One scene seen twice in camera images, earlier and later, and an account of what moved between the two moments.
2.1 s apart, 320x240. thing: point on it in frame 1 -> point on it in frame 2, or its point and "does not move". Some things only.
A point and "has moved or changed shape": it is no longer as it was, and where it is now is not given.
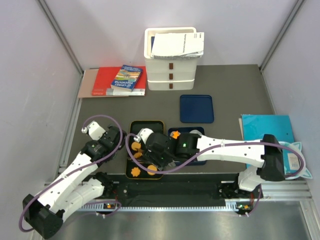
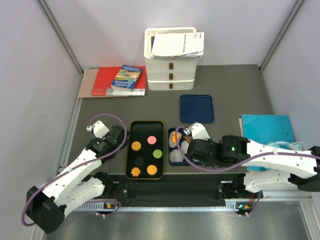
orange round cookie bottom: (152, 167) does not move
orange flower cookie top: (175, 134) does not move
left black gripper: (104, 135) does not move
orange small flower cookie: (137, 155) has moved or changed shape
